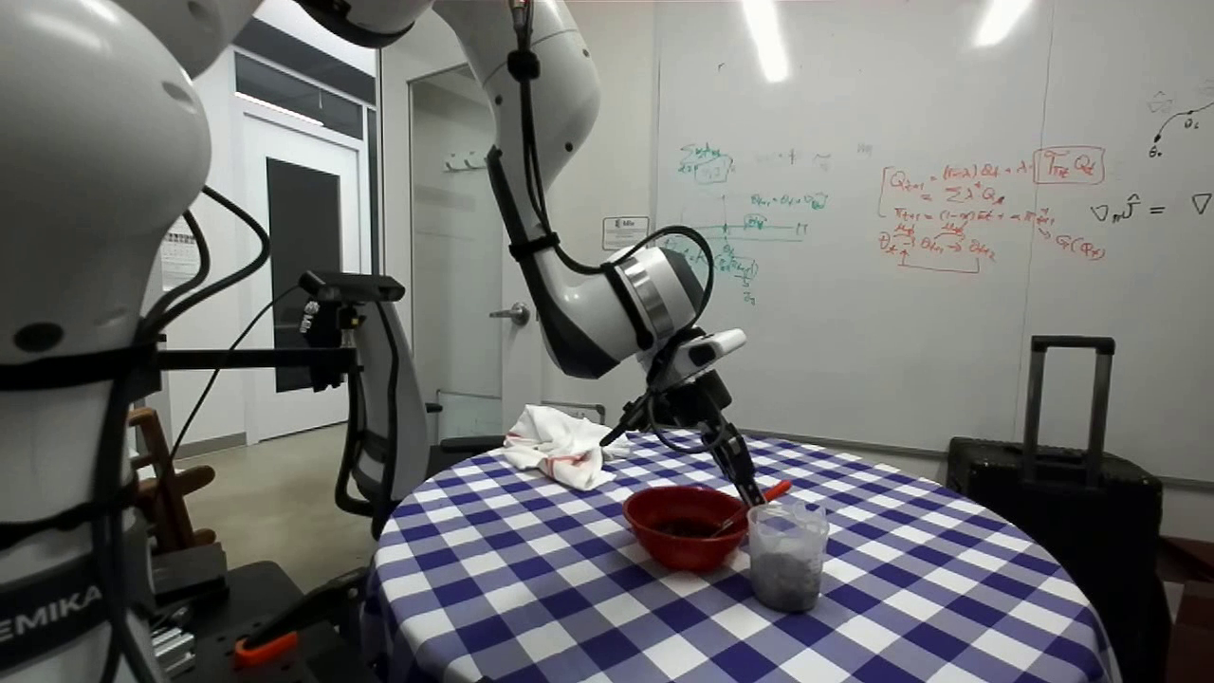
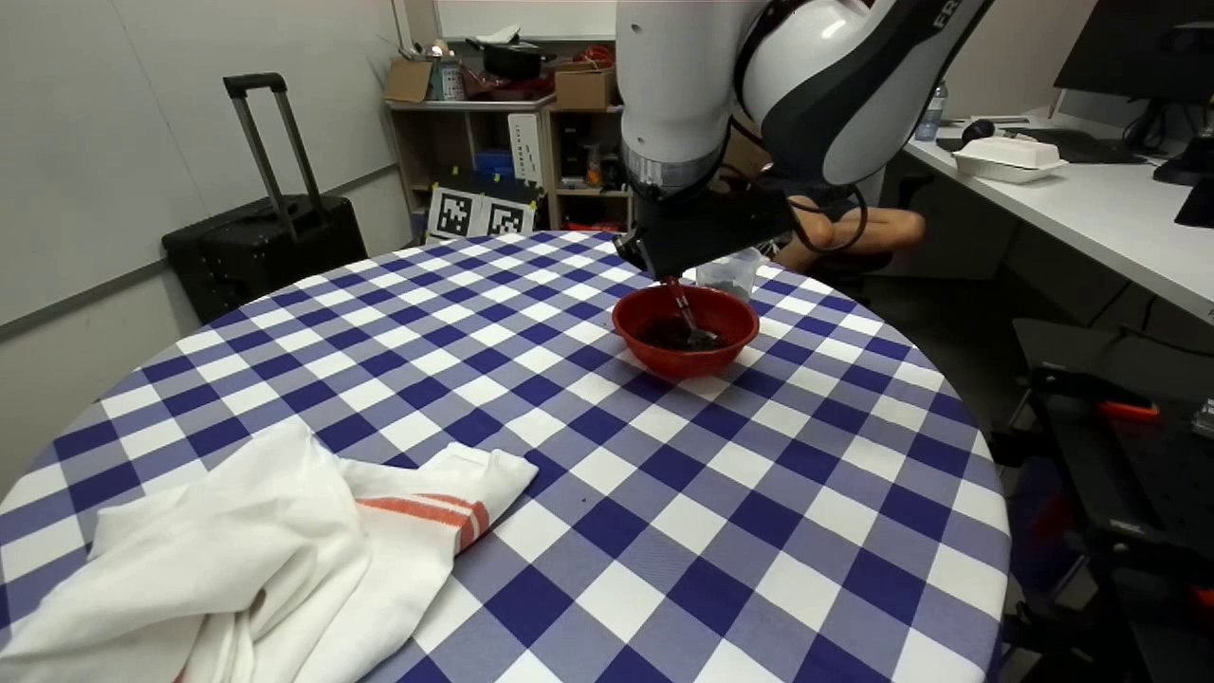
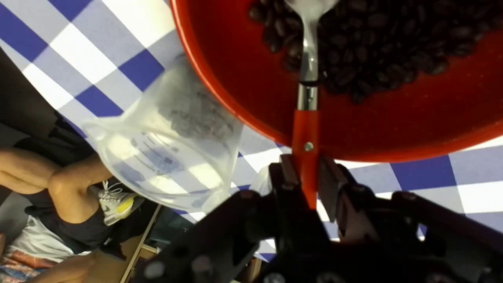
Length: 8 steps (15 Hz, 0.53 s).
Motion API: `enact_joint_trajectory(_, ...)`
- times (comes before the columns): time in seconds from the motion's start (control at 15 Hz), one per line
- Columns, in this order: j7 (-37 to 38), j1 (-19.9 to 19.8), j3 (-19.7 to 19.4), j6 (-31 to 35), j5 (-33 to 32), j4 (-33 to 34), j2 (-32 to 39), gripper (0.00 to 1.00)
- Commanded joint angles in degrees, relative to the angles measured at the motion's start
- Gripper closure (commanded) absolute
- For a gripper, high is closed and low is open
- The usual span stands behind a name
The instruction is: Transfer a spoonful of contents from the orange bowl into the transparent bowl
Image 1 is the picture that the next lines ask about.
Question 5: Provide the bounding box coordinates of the black horizontal mounting bar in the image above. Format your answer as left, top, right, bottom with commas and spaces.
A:
124, 332, 365, 400

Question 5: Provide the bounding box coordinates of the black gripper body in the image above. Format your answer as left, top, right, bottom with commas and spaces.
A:
646, 369, 737, 438

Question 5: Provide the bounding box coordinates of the orange handled tool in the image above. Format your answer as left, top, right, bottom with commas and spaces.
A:
226, 626, 305, 672

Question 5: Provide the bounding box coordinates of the black wheeled suitcase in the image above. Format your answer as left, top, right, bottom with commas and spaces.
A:
946, 334, 1167, 683

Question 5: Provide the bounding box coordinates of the white cloth with orange stripes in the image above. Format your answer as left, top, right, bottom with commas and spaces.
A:
498, 401, 635, 495

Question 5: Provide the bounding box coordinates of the wall whiteboard with writing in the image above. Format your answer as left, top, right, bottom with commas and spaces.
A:
647, 0, 1214, 485

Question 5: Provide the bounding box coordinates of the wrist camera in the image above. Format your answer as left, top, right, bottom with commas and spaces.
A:
662, 326, 750, 386

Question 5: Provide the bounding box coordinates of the black camera on mount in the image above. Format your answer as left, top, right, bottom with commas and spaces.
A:
297, 266, 408, 345

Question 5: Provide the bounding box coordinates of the blue white checkered tablecloth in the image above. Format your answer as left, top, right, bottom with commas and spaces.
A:
368, 426, 1124, 683

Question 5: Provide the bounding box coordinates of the black equipment cart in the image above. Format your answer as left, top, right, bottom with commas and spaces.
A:
149, 544, 383, 683

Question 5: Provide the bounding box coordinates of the orange plastic bowl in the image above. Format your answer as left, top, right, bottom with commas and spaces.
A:
623, 482, 750, 577

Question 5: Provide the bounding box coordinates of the white door with handle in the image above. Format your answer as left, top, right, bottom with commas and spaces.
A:
408, 53, 552, 442

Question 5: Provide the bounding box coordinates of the transparent plastic cup bowl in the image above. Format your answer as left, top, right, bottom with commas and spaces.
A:
746, 498, 836, 615

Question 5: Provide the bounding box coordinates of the brown wooden stand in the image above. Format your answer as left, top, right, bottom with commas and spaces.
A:
124, 401, 219, 555

